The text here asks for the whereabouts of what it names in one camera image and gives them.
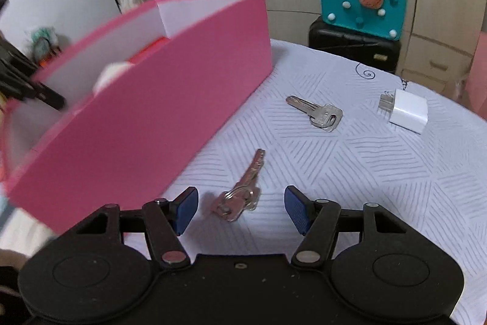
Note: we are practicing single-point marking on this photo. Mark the pink paper bag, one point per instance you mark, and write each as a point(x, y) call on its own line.
point(479, 81)

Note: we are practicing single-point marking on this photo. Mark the pink cardboard box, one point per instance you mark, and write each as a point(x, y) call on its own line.
point(152, 111)

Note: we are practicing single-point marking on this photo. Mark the white patterned bed sheet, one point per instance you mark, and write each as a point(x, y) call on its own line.
point(380, 176)

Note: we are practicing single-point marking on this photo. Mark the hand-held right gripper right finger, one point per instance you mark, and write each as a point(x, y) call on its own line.
point(298, 210)

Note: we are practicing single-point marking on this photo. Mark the white charger plug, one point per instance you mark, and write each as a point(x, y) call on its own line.
point(409, 111)

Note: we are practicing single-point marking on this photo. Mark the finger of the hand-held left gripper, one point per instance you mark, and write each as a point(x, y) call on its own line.
point(49, 95)

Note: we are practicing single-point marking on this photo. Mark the green fluffy item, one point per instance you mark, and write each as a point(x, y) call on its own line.
point(42, 37)

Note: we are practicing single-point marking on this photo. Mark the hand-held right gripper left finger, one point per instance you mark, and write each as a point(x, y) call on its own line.
point(186, 210)

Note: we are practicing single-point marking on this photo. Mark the black suitcase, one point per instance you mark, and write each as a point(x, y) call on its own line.
point(342, 43)

